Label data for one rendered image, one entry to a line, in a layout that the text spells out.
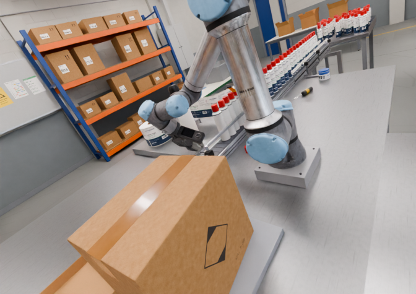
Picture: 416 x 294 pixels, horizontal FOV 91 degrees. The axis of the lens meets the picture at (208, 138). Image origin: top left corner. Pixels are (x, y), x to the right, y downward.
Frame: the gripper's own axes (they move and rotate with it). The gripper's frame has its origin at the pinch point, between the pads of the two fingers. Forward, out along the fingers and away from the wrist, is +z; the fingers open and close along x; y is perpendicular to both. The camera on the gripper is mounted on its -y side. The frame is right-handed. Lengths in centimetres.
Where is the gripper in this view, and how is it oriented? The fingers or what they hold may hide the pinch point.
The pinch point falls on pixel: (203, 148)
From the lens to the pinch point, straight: 99.5
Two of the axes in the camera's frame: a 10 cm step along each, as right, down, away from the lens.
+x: -3.5, 8.8, -3.3
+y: -7.3, -0.3, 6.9
